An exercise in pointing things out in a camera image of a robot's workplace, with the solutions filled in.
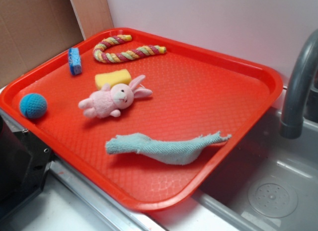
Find blue sponge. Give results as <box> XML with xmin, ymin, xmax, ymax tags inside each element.
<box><xmin>68</xmin><ymin>48</ymin><xmax>82</xmax><ymax>76</ymax></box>

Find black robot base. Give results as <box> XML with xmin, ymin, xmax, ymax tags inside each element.
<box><xmin>0</xmin><ymin>118</ymin><xmax>53</xmax><ymax>220</ymax></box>

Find yellow sponge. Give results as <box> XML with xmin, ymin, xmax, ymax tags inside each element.
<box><xmin>95</xmin><ymin>69</ymin><xmax>132</xmax><ymax>90</ymax></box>

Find red plastic tray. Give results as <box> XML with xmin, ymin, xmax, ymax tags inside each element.
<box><xmin>0</xmin><ymin>28</ymin><xmax>283</xmax><ymax>212</ymax></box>

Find light blue cloth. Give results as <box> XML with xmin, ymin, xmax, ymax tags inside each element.
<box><xmin>105</xmin><ymin>131</ymin><xmax>232</xmax><ymax>165</ymax></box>

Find pink plush bunny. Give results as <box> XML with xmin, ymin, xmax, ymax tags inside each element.
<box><xmin>78</xmin><ymin>75</ymin><xmax>153</xmax><ymax>119</ymax></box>

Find blue knitted ball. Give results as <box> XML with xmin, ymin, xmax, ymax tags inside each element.
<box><xmin>19</xmin><ymin>93</ymin><xmax>48</xmax><ymax>119</ymax></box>

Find grey faucet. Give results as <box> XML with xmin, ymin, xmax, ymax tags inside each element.
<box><xmin>279</xmin><ymin>30</ymin><xmax>318</xmax><ymax>139</ymax></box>

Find grey sink basin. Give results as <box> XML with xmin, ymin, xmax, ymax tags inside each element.
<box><xmin>194</xmin><ymin>109</ymin><xmax>318</xmax><ymax>231</ymax></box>

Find sink drain cover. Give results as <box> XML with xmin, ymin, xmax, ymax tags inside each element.
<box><xmin>247</xmin><ymin>181</ymin><xmax>298</xmax><ymax>218</ymax></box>

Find brown cardboard panel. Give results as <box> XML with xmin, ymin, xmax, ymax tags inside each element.
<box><xmin>0</xmin><ymin>0</ymin><xmax>113</xmax><ymax>87</ymax></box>

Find multicolour rope toy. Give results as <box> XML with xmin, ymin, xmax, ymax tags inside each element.
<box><xmin>92</xmin><ymin>35</ymin><xmax>167</xmax><ymax>64</ymax></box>

